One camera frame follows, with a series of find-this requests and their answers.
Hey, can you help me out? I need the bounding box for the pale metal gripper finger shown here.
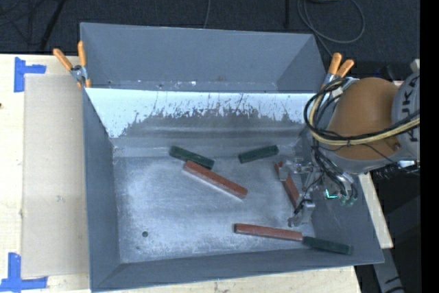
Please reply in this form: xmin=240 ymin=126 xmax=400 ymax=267
xmin=287 ymin=200 xmax=316 ymax=228
xmin=278 ymin=162 xmax=311 ymax=183

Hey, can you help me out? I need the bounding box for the red-brown flat block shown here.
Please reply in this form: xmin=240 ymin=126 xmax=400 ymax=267
xmin=233 ymin=223 xmax=305 ymax=242
xmin=181 ymin=160 xmax=248 ymax=201
xmin=274 ymin=161 xmax=301 ymax=210

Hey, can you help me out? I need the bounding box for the dark green flat block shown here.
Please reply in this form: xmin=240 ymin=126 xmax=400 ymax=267
xmin=238 ymin=144 xmax=280 ymax=164
xmin=302 ymin=235 xmax=354 ymax=256
xmin=169 ymin=145 xmax=215 ymax=170

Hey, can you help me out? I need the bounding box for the grey metal bin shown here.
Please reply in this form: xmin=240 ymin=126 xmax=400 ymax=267
xmin=79 ymin=22 xmax=385 ymax=293

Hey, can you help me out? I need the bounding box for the pale wood flat board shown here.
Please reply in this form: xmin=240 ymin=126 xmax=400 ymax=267
xmin=21 ymin=73 xmax=91 ymax=281

